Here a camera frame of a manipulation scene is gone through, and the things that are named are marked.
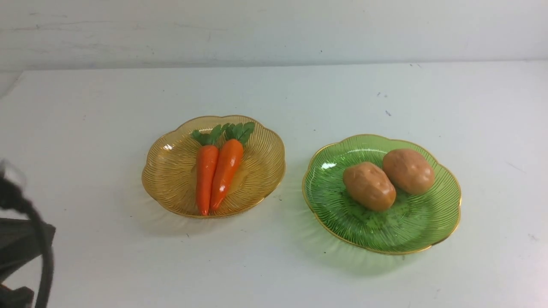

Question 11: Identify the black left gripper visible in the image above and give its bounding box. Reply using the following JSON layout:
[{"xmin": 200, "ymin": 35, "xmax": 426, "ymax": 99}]
[{"xmin": 0, "ymin": 218, "xmax": 56, "ymax": 308}]

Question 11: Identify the orange toy carrot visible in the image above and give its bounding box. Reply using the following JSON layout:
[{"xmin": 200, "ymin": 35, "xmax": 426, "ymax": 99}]
[
  {"xmin": 191, "ymin": 124, "xmax": 229, "ymax": 216},
  {"xmin": 210, "ymin": 121, "xmax": 255, "ymax": 212}
]

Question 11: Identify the amber ribbed glass plate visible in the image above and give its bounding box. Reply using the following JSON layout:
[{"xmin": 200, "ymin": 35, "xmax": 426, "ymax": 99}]
[{"xmin": 141, "ymin": 115, "xmax": 286, "ymax": 219}]

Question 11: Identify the brown toy potato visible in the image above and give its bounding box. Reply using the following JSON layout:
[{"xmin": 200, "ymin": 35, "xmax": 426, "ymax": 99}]
[
  {"xmin": 342, "ymin": 162, "xmax": 396, "ymax": 212},
  {"xmin": 382, "ymin": 148, "xmax": 436, "ymax": 195}
]

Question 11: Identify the green ribbed glass plate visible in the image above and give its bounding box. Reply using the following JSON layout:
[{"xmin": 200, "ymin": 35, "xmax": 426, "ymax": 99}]
[{"xmin": 302, "ymin": 134, "xmax": 462, "ymax": 255}]

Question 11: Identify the black camera cable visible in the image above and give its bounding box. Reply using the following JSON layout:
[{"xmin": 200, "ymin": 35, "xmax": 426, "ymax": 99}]
[{"xmin": 0, "ymin": 160, "xmax": 55, "ymax": 308}]

